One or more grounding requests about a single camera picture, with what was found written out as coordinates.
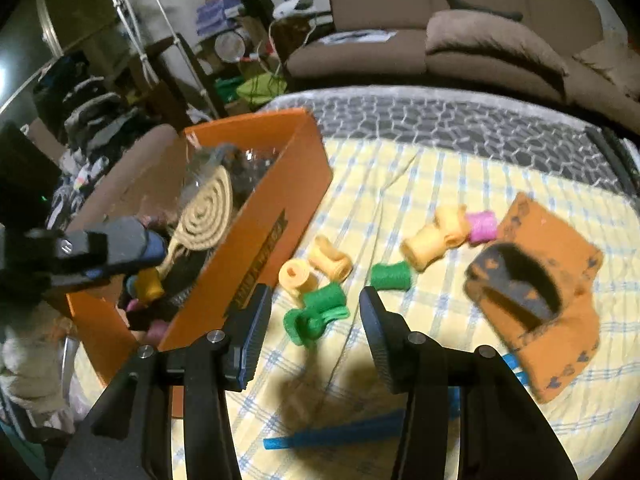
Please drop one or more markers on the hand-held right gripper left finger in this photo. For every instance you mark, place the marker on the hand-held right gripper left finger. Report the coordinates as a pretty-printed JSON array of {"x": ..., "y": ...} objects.
[{"x": 255, "y": 330}]

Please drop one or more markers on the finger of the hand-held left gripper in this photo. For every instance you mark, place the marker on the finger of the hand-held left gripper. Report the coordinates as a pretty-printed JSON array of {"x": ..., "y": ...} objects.
[
  {"x": 95, "y": 275},
  {"x": 125, "y": 242}
]

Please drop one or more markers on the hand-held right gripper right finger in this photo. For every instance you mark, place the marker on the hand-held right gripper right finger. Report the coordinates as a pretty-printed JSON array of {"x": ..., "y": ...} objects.
[{"x": 377, "y": 335}]

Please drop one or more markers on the green hair roller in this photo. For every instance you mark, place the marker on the green hair roller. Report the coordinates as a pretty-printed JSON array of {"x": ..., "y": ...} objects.
[
  {"x": 391, "y": 276},
  {"x": 302, "y": 326},
  {"x": 325, "y": 300}
]

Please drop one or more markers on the yellow hair roller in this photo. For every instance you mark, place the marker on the yellow hair roller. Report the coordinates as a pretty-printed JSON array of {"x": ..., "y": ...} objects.
[
  {"x": 296, "y": 276},
  {"x": 331, "y": 259},
  {"x": 149, "y": 284},
  {"x": 452, "y": 226},
  {"x": 425, "y": 249}
]

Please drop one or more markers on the dark grey sock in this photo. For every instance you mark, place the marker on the dark grey sock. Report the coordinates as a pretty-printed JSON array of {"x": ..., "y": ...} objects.
[{"x": 187, "y": 280}]

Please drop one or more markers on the orange cardboard box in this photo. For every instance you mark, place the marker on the orange cardboard box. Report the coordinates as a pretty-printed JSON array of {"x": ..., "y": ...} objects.
[{"x": 270, "y": 220}]

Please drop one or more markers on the yellow plaid cloth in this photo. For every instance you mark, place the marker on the yellow plaid cloth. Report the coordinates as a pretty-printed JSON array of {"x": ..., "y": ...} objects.
[{"x": 425, "y": 360}]

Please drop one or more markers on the pink hair roller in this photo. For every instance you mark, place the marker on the pink hair roller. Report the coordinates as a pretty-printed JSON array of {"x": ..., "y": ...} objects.
[
  {"x": 159, "y": 332},
  {"x": 481, "y": 226}
]

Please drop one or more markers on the blue comb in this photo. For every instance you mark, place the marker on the blue comb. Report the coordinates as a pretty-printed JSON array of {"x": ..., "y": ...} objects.
[{"x": 340, "y": 432}]

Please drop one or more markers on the pale cloth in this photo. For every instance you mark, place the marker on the pale cloth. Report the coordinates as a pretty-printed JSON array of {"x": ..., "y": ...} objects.
[{"x": 30, "y": 360}]

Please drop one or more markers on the pile of clothes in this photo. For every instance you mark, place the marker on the pile of clothes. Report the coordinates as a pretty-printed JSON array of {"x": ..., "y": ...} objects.
[{"x": 95, "y": 115}]

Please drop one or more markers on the clear plastic container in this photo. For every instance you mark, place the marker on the clear plastic container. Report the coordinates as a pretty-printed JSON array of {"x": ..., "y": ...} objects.
[{"x": 250, "y": 165}]

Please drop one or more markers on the dark wooden chair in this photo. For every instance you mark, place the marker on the dark wooden chair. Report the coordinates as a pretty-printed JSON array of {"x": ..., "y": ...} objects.
[{"x": 180, "y": 75}]

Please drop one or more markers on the orange patterned sock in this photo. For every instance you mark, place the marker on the orange patterned sock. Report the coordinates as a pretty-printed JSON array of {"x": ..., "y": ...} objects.
[{"x": 555, "y": 270}]

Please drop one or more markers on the green bag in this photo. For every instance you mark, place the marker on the green bag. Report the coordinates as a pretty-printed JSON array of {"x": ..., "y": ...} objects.
[{"x": 252, "y": 91}]

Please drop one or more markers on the white pole rack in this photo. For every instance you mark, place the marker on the white pole rack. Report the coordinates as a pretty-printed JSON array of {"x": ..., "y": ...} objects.
[{"x": 130, "y": 15}]

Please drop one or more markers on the grey patterned blanket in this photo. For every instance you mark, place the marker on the grey patterned blanket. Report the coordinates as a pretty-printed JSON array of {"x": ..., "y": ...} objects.
[{"x": 450, "y": 120}]

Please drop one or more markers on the stack of purple boxes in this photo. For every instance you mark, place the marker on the stack of purple boxes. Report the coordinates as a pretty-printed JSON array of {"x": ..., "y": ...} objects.
[{"x": 216, "y": 12}]

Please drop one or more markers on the brown sofa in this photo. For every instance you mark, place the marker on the brown sofa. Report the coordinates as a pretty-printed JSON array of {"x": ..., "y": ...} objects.
[{"x": 370, "y": 55}]

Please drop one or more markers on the papers on sofa seat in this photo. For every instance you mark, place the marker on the papers on sofa seat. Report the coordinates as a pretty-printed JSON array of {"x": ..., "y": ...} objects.
[{"x": 357, "y": 36}]

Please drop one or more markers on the large brown cushion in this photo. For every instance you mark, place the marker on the large brown cushion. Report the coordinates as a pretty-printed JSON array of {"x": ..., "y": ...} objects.
[{"x": 490, "y": 45}]

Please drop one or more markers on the small brown cushion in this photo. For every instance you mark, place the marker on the small brown cushion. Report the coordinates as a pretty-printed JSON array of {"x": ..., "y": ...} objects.
[{"x": 607, "y": 67}]

